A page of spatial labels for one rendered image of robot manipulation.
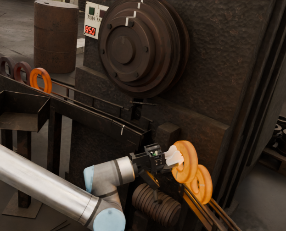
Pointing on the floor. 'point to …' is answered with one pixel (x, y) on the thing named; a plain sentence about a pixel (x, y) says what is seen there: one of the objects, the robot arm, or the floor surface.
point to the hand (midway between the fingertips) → (184, 157)
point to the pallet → (283, 148)
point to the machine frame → (197, 95)
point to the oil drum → (55, 35)
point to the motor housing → (153, 209)
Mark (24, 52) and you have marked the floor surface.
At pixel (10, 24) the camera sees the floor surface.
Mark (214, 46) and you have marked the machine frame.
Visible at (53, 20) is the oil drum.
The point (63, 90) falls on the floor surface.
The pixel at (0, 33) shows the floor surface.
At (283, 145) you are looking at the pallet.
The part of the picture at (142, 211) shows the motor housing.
